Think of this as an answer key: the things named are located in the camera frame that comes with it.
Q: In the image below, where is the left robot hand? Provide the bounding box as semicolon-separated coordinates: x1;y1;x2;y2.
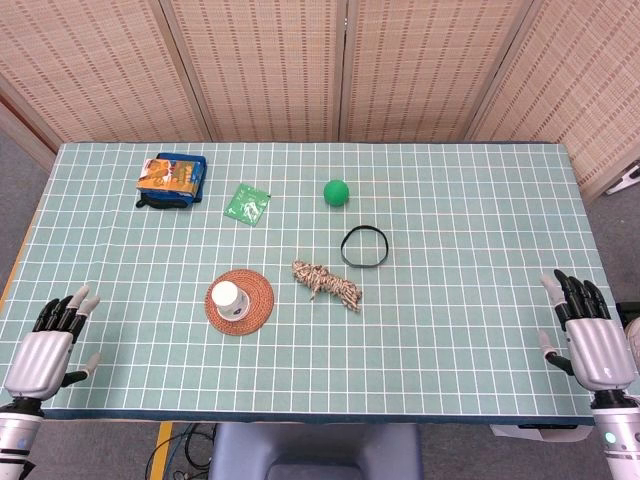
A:
3;284;102;401

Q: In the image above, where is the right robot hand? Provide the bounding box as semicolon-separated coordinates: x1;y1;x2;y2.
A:
537;269;640;393

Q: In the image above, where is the white floral print paper cup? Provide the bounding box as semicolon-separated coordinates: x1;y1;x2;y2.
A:
210;280;251;319

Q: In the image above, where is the white desk control box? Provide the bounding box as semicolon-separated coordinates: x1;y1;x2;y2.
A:
489;423;597;444

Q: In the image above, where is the white stand foot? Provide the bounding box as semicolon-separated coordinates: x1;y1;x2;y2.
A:
603;163;640;196

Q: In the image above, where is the green grid tablecloth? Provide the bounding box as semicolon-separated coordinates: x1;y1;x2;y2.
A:
0;142;624;422

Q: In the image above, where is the blue black pouch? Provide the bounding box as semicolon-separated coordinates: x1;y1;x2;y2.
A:
134;152;208;211

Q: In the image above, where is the orange blue snack box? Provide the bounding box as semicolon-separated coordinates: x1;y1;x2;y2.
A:
136;155;204;195

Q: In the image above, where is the woven rattan coaster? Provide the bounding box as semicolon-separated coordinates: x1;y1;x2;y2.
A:
203;268;276;337

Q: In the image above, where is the woven folding screen panel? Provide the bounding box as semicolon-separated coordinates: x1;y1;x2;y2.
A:
467;0;640;202
0;0;214;145
162;0;349;144
342;0;534;144

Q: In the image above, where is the green sachet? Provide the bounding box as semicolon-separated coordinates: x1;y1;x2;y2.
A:
222;182;272;228

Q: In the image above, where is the black elastic band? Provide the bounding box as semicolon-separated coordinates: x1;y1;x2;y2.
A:
340;225;390;268

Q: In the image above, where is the blue grey chair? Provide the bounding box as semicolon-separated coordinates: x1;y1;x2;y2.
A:
207;422;424;480

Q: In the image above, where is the green ball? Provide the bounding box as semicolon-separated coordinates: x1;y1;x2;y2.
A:
322;178;351;207

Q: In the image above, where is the blue cable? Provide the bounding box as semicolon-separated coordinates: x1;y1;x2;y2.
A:
163;424;195;480

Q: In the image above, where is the black cable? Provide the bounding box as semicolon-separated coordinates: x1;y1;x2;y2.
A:
172;423;217;475

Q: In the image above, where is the beige brown rope bundle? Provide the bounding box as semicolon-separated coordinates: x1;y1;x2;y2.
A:
291;259;364;314

